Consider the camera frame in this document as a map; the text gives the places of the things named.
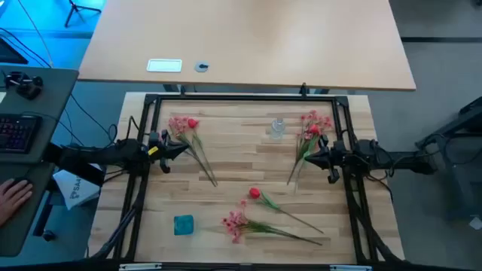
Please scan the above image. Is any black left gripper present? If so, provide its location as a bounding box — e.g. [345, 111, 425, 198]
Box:
[148, 129, 189, 175]

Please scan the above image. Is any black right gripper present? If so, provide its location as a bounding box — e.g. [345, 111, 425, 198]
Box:
[304, 134, 346, 184]

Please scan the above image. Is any pink artificial flower bunch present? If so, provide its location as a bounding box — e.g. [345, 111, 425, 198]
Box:
[221, 199, 324, 246]
[167, 115, 218, 187]
[286, 109, 334, 186]

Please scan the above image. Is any clear glass vase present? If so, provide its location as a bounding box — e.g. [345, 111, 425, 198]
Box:
[270, 117, 286, 141]

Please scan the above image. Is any blue glass vase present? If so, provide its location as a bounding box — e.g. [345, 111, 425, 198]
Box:
[173, 214, 195, 236]

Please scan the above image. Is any black desk beam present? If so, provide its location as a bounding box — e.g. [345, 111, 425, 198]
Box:
[43, 142, 106, 187]

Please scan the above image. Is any white printed paper bag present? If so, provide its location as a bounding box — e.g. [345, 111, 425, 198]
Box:
[52, 162, 102, 211]

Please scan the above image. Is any dark grey desk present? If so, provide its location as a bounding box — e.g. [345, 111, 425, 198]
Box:
[0, 64, 80, 259]

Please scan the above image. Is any large beige table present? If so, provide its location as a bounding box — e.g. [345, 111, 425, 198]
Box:
[77, 0, 417, 92]

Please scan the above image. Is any black desk leg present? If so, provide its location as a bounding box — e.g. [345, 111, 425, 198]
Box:
[32, 190, 53, 237]

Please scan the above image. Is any black metal cart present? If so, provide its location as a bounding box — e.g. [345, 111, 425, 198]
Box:
[416, 96, 482, 223]

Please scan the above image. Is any black backlit keyboard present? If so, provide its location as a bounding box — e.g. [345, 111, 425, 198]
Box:
[0, 114, 43, 154]

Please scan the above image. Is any person's hand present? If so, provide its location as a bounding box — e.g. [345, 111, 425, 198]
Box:
[0, 178, 34, 228]

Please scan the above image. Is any black tripod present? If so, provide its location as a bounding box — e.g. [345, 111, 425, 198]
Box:
[63, 0, 102, 29]

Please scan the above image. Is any black monitor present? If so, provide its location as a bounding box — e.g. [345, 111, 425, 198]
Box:
[0, 35, 29, 65]

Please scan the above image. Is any white rectangular cable plate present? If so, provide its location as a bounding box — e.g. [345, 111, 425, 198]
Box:
[145, 58, 183, 73]

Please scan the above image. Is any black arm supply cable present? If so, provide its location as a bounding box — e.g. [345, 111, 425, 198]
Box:
[69, 93, 118, 146]

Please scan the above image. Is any silver frame bracket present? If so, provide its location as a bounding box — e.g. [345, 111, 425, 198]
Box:
[118, 262, 163, 271]
[329, 264, 373, 271]

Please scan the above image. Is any black clamp mount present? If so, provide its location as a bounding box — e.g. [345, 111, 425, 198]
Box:
[4, 70, 44, 101]

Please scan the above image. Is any thin yellowish cable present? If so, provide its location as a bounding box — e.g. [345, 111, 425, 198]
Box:
[17, 0, 54, 69]

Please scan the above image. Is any black floor cable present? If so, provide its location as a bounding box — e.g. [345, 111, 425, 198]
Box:
[0, 26, 53, 68]

